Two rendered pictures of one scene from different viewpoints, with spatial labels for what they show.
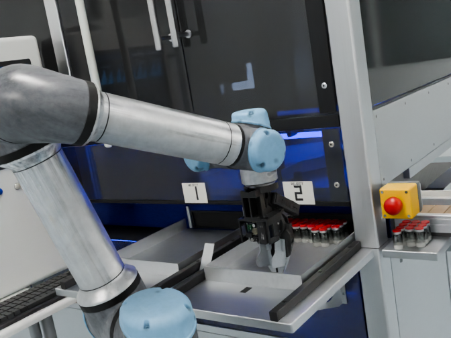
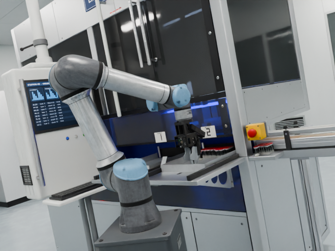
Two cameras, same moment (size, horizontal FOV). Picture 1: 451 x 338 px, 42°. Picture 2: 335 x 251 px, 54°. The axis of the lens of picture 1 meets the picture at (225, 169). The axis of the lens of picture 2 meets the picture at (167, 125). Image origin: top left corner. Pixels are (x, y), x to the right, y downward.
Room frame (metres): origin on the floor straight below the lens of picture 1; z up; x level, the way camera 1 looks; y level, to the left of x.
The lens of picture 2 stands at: (-0.24, -0.09, 1.18)
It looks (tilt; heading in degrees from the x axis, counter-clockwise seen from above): 3 degrees down; 4
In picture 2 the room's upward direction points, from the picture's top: 11 degrees counter-clockwise
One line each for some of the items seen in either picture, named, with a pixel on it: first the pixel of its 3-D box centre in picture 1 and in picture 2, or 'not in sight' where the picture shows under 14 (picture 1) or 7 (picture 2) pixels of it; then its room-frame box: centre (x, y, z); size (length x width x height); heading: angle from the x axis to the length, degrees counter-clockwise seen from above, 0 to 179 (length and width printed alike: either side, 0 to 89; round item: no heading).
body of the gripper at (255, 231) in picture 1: (262, 212); (186, 133); (1.18, -0.06, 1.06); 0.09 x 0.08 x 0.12; 143
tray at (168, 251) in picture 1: (182, 244); (153, 161); (1.58, 0.15, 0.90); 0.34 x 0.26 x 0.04; 143
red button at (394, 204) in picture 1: (393, 205); (252, 133); (1.28, -0.36, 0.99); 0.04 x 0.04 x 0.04; 53
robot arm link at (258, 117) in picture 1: (252, 137); (179, 97); (1.19, -0.06, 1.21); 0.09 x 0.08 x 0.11; 124
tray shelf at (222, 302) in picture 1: (217, 267); (169, 169); (1.42, 0.06, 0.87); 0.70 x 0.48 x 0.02; 53
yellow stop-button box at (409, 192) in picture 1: (400, 200); (256, 131); (1.31, -0.39, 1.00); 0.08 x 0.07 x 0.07; 143
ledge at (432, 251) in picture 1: (418, 245); (267, 155); (1.34, -0.43, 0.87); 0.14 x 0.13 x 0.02; 143
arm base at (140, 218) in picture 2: not in sight; (138, 210); (0.89, 0.15, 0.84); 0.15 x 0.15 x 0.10
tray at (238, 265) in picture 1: (288, 251); (203, 159); (1.37, -0.12, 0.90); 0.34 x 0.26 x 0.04; 143
